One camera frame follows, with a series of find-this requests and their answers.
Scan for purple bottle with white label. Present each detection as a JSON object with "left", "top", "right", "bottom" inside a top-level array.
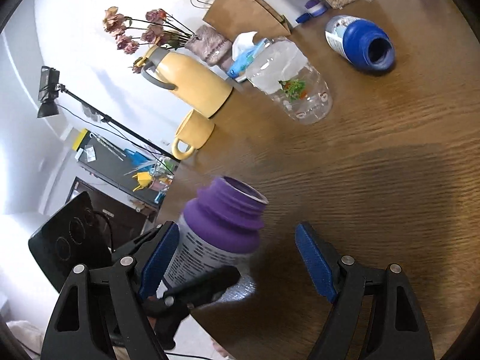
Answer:
[{"left": 159, "top": 175, "right": 269, "bottom": 302}]

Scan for dark cluttered side cabinet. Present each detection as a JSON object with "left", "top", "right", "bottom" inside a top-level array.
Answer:
[{"left": 68, "top": 129, "right": 173, "bottom": 249}]

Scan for black light stand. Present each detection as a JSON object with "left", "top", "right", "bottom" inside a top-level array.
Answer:
[{"left": 37, "top": 66, "right": 179, "bottom": 162}]

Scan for yellow ceramic mug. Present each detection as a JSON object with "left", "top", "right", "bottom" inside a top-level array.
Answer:
[{"left": 171, "top": 110, "right": 215, "bottom": 161}]

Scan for yellow thermos jug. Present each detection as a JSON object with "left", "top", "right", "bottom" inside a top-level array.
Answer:
[{"left": 134, "top": 46, "right": 233, "bottom": 118}]

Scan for dried pink flowers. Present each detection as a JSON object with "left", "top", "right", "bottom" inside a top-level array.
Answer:
[{"left": 103, "top": 7, "right": 199, "bottom": 55}]

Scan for pink textured flower vase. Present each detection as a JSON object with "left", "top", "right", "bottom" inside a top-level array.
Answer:
[{"left": 185, "top": 24, "right": 233, "bottom": 71}]

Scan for blue tissue box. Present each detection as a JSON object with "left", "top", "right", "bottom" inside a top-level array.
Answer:
[{"left": 227, "top": 31, "right": 272, "bottom": 80}]

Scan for brown paper bag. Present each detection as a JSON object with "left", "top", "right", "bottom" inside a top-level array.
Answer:
[{"left": 190, "top": 0, "right": 291, "bottom": 41}]

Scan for blue bottle cap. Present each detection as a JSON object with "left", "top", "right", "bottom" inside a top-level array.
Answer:
[{"left": 295, "top": 12, "right": 312, "bottom": 24}]

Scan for blue bottle with white label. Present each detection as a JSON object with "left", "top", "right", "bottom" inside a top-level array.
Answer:
[{"left": 325, "top": 15, "right": 395, "bottom": 72}]

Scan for small purple white jar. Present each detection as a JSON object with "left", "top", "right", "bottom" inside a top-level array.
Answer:
[{"left": 304, "top": 0, "right": 329, "bottom": 17}]

